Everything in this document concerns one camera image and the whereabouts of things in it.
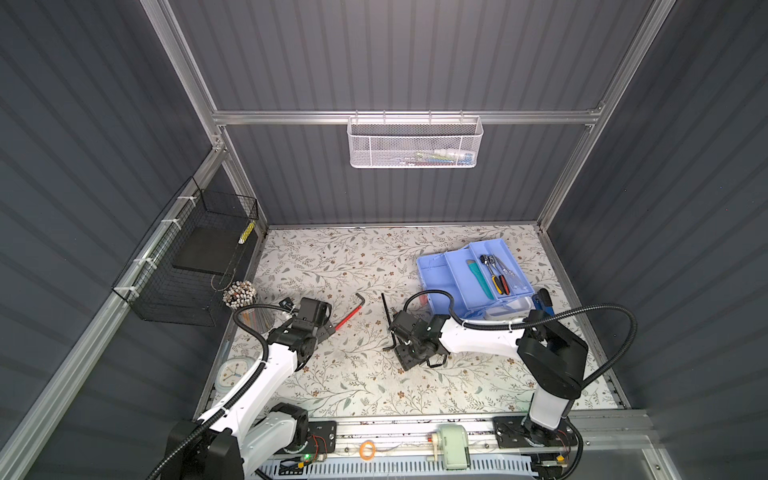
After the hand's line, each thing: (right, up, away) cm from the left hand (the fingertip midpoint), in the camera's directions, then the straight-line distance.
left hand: (312, 331), depth 85 cm
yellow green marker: (-17, +28, -3) cm, 33 cm away
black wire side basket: (-29, +18, -12) cm, 36 cm away
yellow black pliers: (+57, +14, +4) cm, 58 cm away
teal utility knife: (+51, +15, +9) cm, 54 cm away
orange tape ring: (+15, -26, -12) cm, 33 cm away
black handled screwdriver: (+55, +14, +5) cm, 57 cm away
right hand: (+28, -9, +3) cm, 30 cm away
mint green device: (+37, -21, -16) cm, 46 cm away
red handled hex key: (+9, +2, +12) cm, 15 cm away
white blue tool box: (+51, +13, +10) cm, 53 cm away
